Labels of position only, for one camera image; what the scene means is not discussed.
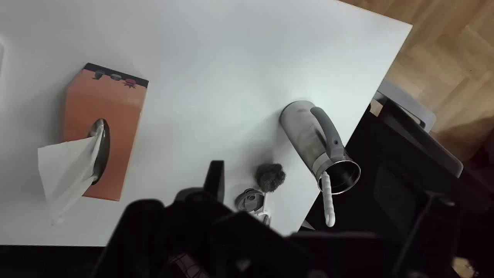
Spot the black office chair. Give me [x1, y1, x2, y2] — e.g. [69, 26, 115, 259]
[310, 114, 494, 278]

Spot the small grey round object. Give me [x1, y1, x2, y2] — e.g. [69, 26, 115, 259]
[234, 188, 263, 211]

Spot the dark grey crumpled object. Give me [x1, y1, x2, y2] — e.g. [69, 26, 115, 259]
[256, 163, 285, 191]

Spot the orange tissue box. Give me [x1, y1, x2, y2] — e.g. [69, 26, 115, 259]
[61, 63, 148, 200]

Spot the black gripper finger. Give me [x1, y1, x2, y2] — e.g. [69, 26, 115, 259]
[203, 160, 223, 202]

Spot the white tissue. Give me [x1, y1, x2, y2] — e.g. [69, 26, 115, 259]
[36, 135, 101, 222]

